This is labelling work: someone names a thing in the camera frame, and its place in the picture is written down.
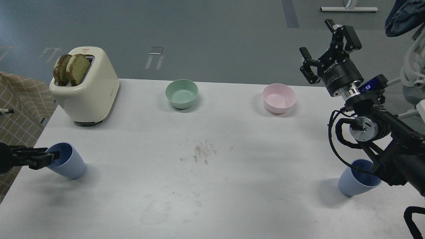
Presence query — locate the pink bowl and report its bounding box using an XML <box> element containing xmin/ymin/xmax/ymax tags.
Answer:
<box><xmin>262</xmin><ymin>83</ymin><xmax>297</xmax><ymax>115</ymax></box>

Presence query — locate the white chair base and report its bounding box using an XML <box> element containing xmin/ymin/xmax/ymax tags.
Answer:
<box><xmin>388</xmin><ymin>24</ymin><xmax>425</xmax><ymax>121</ymax></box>

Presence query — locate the right toast slice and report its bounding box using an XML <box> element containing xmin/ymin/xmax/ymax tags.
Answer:
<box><xmin>66</xmin><ymin>53</ymin><xmax>91</xmax><ymax>86</ymax></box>

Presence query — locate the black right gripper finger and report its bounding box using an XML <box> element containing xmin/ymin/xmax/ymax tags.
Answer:
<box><xmin>299</xmin><ymin>47</ymin><xmax>323</xmax><ymax>84</ymax></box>
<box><xmin>325</xmin><ymin>19</ymin><xmax>362</xmax><ymax>58</ymax></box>

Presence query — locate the dark blue fabric chair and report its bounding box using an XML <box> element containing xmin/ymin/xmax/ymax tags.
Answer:
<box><xmin>384</xmin><ymin>0</ymin><xmax>425</xmax><ymax>37</ymax></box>

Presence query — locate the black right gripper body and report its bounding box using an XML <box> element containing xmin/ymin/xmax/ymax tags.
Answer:
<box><xmin>317</xmin><ymin>55</ymin><xmax>363</xmax><ymax>97</ymax></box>

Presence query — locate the left toast slice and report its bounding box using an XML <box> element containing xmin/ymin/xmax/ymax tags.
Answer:
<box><xmin>53</xmin><ymin>54</ymin><xmax>72</xmax><ymax>86</ymax></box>

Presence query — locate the beige checkered cloth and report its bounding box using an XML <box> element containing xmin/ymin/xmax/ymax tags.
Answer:
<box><xmin>0</xmin><ymin>71</ymin><xmax>57</xmax><ymax>203</ymax></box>

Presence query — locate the white desk foot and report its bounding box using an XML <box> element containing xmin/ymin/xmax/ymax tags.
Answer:
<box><xmin>320</xmin><ymin>0</ymin><xmax>379</xmax><ymax>13</ymax></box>

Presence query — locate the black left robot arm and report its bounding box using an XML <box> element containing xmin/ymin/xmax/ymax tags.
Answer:
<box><xmin>0</xmin><ymin>142</ymin><xmax>61</xmax><ymax>175</ymax></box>

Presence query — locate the cream white toaster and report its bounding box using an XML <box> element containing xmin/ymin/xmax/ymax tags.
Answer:
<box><xmin>49</xmin><ymin>46</ymin><xmax>120</xmax><ymax>126</ymax></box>

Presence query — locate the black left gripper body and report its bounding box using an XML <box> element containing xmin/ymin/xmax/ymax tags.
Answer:
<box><xmin>10</xmin><ymin>145</ymin><xmax>37</xmax><ymax>166</ymax></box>

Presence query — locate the toast slice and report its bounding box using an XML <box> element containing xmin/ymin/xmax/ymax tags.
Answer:
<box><xmin>66</xmin><ymin>53</ymin><xmax>91</xmax><ymax>86</ymax></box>
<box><xmin>53</xmin><ymin>54</ymin><xmax>72</xmax><ymax>86</ymax></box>

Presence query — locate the green bowl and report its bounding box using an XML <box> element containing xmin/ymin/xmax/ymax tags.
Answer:
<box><xmin>165</xmin><ymin>79</ymin><xmax>199</xmax><ymax>110</ymax></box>

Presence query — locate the blue cup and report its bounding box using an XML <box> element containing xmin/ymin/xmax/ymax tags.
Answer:
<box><xmin>338</xmin><ymin>167</ymin><xmax>382</xmax><ymax>197</ymax></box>
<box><xmin>47</xmin><ymin>142</ymin><xmax>86</xmax><ymax>180</ymax></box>

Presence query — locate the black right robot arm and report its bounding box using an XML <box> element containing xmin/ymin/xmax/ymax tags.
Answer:
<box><xmin>299</xmin><ymin>19</ymin><xmax>424</xmax><ymax>239</ymax></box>

